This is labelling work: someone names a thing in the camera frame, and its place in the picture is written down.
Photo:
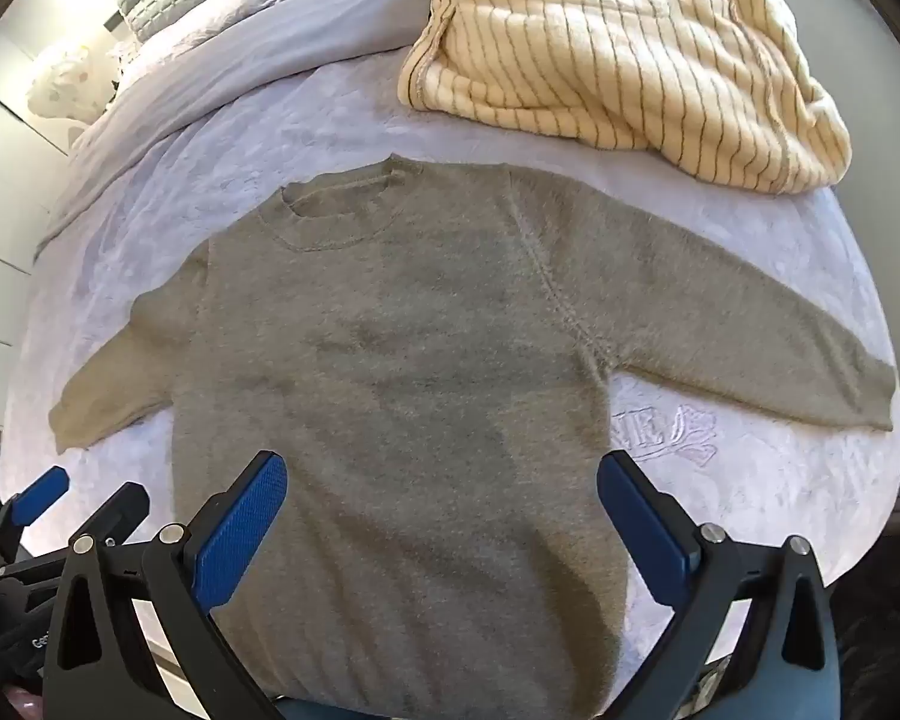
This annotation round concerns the cream striped knit garment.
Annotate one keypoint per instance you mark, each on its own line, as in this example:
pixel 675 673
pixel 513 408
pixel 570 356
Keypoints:
pixel 607 52

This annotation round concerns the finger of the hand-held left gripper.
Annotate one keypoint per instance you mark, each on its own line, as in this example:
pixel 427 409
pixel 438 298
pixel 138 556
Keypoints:
pixel 120 506
pixel 41 495

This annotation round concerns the pale lavender bed blanket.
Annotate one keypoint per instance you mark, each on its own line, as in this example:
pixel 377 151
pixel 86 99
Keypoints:
pixel 270 127

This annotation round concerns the white lumpy ornament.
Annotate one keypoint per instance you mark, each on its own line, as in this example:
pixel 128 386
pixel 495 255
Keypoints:
pixel 64 82

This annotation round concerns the grey-green knit sweater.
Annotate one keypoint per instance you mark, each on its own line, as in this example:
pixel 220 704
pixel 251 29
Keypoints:
pixel 420 390

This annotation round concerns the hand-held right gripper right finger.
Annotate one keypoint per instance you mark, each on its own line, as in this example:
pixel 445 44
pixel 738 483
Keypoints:
pixel 645 532

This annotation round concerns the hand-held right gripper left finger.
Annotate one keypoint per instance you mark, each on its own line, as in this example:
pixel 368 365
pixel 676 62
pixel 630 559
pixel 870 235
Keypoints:
pixel 244 532

